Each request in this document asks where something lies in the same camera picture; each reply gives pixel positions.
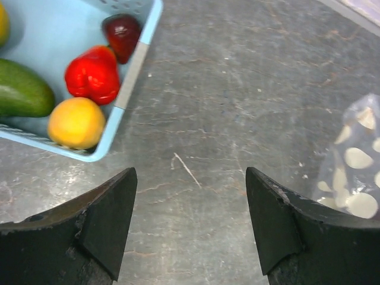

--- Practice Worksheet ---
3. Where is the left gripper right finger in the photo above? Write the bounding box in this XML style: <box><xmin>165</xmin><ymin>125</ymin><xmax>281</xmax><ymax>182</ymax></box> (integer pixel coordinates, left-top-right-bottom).
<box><xmin>246</xmin><ymin>167</ymin><xmax>379</xmax><ymax>284</ymax></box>

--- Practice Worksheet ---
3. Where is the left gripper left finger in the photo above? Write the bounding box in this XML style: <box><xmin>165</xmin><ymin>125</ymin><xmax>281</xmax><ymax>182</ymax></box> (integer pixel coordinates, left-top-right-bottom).
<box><xmin>1</xmin><ymin>167</ymin><xmax>137</xmax><ymax>284</ymax></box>

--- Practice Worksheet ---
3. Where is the clear zip top bag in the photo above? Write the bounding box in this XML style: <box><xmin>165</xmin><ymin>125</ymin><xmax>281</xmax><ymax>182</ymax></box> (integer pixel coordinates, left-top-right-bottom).
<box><xmin>312</xmin><ymin>93</ymin><xmax>379</xmax><ymax>220</ymax></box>

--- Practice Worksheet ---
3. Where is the red bell pepper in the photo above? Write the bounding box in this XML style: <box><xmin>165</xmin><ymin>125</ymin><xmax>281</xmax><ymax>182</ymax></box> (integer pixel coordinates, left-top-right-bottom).
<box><xmin>64</xmin><ymin>45</ymin><xmax>121</xmax><ymax>106</ymax></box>

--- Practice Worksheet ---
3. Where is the yellow orange round fruit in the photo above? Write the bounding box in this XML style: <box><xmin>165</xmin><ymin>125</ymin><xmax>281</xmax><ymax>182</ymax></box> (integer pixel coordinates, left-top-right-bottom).
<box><xmin>0</xmin><ymin>3</ymin><xmax>10</xmax><ymax>47</ymax></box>

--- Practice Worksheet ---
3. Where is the small yellow fruit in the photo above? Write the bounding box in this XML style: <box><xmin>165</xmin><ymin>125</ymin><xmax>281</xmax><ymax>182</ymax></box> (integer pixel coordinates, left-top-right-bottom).
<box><xmin>47</xmin><ymin>97</ymin><xmax>106</xmax><ymax>150</ymax></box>

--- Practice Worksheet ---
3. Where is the green yellow mango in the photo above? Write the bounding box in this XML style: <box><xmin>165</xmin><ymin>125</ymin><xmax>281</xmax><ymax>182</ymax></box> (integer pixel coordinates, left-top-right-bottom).
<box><xmin>1</xmin><ymin>58</ymin><xmax>55</xmax><ymax>118</ymax></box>

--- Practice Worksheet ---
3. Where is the light blue plastic basket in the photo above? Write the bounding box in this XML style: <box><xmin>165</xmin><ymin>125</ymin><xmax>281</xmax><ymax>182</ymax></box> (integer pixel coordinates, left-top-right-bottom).
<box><xmin>1</xmin><ymin>1</ymin><xmax>163</xmax><ymax>162</ymax></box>

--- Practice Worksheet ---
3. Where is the small dark red fruit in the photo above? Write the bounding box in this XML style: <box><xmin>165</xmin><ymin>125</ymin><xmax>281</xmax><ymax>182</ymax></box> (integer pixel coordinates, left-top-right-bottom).
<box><xmin>102</xmin><ymin>14</ymin><xmax>142</xmax><ymax>64</ymax></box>

